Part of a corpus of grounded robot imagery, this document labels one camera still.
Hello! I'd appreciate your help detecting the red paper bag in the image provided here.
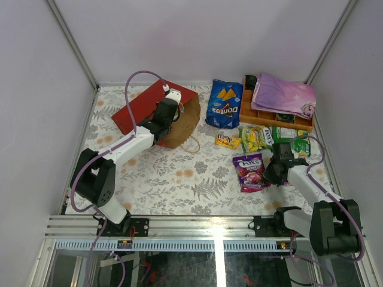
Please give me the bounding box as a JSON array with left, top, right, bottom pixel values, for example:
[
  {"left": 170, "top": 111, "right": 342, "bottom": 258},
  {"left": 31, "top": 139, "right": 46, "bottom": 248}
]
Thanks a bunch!
[{"left": 111, "top": 80, "right": 201, "bottom": 154}]

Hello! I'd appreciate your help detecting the green snack bag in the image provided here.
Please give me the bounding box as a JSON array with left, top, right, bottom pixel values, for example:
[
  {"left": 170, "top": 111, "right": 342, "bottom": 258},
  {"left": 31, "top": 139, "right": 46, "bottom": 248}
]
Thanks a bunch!
[{"left": 272, "top": 126, "right": 311, "bottom": 157}]

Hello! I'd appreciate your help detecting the green Fox's candy bag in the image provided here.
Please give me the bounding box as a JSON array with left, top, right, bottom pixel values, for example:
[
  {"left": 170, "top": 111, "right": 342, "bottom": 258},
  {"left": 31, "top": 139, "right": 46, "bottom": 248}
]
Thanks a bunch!
[{"left": 238, "top": 125, "right": 274, "bottom": 153}]

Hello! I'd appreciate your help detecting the small yellow snack packet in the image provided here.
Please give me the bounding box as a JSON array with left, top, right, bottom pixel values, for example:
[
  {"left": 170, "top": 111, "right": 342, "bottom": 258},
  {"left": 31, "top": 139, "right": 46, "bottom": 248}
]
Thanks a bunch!
[{"left": 215, "top": 134, "right": 242, "bottom": 149}]

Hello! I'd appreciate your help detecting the blue Doritos chip bag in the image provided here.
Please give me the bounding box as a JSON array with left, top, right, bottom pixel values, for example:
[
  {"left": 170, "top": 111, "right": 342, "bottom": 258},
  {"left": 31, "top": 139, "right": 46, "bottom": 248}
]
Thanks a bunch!
[{"left": 205, "top": 80, "right": 243, "bottom": 129}]

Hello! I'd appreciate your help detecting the purple Fox's candy bag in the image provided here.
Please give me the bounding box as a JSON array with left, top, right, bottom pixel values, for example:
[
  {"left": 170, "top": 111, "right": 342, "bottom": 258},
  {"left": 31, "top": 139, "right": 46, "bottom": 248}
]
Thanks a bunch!
[{"left": 281, "top": 181, "right": 291, "bottom": 187}]

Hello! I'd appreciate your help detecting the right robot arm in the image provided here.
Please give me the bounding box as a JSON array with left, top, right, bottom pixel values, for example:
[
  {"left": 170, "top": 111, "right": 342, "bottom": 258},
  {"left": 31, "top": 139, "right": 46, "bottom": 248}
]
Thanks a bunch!
[{"left": 263, "top": 142, "right": 365, "bottom": 256}]

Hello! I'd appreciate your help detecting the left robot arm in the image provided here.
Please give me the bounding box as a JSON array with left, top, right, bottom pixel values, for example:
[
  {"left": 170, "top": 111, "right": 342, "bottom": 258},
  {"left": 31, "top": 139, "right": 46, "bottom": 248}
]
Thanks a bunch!
[{"left": 71, "top": 92, "right": 181, "bottom": 236}]

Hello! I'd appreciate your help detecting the dark green tray packet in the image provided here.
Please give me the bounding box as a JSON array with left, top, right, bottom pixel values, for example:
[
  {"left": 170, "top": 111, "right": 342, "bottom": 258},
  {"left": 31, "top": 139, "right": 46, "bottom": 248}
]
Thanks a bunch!
[{"left": 276, "top": 113, "right": 296, "bottom": 123}]

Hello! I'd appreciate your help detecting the orange wooden tray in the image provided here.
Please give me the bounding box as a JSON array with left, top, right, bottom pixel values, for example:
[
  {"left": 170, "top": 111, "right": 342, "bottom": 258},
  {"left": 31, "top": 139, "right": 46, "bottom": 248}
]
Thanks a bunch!
[{"left": 238, "top": 76, "right": 315, "bottom": 132}]

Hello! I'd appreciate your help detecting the floral table mat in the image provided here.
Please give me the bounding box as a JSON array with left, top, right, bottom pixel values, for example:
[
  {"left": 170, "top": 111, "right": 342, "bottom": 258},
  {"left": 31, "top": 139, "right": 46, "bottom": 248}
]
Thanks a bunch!
[{"left": 84, "top": 84, "right": 312, "bottom": 216}]

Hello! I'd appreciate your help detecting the purple folded cloth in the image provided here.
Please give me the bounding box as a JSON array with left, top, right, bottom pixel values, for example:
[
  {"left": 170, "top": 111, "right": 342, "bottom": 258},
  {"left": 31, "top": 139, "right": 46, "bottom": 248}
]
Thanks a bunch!
[{"left": 251, "top": 74, "right": 317, "bottom": 120}]

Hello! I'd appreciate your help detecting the black item in tray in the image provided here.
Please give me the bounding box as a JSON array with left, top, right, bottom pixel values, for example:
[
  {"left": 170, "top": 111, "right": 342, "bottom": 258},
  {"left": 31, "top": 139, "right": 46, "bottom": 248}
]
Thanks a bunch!
[{"left": 244, "top": 74, "right": 257, "bottom": 91}]

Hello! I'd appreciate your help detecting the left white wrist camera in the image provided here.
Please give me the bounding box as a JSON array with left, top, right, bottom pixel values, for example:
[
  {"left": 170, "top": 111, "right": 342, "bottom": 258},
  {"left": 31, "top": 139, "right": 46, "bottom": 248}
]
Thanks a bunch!
[{"left": 162, "top": 85, "right": 182, "bottom": 105}]

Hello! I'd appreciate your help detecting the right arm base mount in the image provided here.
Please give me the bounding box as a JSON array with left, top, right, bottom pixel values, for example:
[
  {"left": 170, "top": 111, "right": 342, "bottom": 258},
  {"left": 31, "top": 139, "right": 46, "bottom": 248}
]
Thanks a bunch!
[{"left": 248, "top": 210, "right": 311, "bottom": 238}]

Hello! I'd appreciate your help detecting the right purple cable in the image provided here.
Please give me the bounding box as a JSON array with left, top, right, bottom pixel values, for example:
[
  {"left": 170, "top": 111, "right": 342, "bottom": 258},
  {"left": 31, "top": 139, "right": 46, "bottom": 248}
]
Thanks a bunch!
[{"left": 288, "top": 133, "right": 366, "bottom": 287}]

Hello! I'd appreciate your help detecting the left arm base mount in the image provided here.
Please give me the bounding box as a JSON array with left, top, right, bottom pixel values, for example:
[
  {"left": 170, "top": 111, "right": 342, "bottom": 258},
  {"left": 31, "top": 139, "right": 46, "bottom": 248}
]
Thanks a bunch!
[{"left": 96, "top": 218, "right": 150, "bottom": 239}]

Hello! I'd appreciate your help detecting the aluminium front rail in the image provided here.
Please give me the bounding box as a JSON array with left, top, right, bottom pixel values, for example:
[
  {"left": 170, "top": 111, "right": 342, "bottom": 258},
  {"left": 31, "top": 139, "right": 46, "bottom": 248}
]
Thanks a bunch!
[{"left": 44, "top": 213, "right": 367, "bottom": 252}]

